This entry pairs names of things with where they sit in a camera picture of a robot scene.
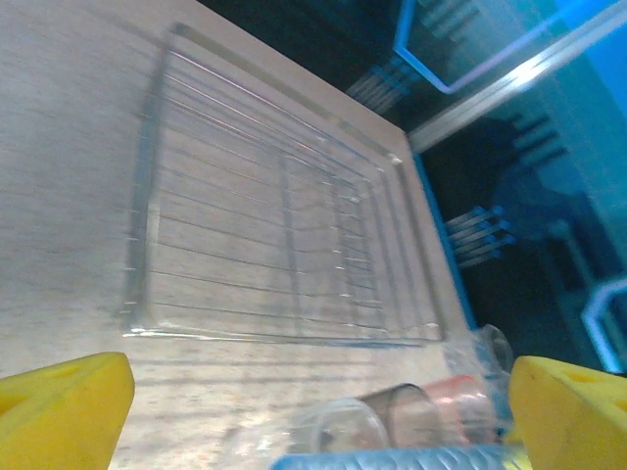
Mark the clear plastic dish rack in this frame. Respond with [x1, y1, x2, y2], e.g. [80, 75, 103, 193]
[117, 22, 450, 349]

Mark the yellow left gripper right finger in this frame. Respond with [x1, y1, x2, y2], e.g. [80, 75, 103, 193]
[506, 355, 627, 470]

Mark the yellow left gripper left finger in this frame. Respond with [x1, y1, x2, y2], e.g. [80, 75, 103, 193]
[0, 351, 136, 470]

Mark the aluminium frame post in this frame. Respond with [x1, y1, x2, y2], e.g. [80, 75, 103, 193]
[409, 26, 627, 153]

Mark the smoke grey plastic cup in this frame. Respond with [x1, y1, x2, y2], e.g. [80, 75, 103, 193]
[362, 383, 442, 449]

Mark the clear plastic cup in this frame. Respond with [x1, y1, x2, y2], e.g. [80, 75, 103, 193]
[271, 443, 515, 470]
[288, 396, 393, 456]
[443, 322, 513, 388]

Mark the pink plastic cup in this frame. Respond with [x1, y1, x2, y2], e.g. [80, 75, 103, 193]
[423, 374, 496, 445]

